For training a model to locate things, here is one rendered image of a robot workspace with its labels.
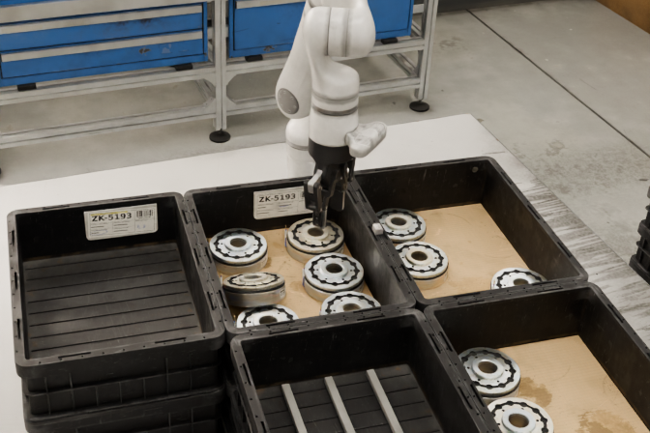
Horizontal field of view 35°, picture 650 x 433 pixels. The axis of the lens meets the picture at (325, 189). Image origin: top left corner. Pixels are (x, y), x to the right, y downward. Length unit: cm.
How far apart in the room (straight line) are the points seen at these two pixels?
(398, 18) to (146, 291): 233
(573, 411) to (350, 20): 67
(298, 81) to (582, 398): 77
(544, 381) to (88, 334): 72
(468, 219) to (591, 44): 298
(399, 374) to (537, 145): 244
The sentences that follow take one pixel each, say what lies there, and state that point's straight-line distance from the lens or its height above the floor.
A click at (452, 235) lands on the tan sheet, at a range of 192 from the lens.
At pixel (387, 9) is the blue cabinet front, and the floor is 44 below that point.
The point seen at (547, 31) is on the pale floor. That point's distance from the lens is 496.
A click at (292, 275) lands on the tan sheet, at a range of 179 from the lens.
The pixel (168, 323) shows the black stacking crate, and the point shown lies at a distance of 169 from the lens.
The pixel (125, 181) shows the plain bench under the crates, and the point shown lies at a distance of 229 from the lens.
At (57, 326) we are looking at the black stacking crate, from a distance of 171.
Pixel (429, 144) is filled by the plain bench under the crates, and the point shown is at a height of 70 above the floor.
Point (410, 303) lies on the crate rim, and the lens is 159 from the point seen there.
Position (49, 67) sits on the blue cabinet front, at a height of 37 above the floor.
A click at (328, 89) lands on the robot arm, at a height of 124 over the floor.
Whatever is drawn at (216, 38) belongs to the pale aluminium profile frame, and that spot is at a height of 42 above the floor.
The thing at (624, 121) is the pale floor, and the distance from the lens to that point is 425.
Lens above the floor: 192
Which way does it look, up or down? 33 degrees down
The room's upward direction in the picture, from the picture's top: 3 degrees clockwise
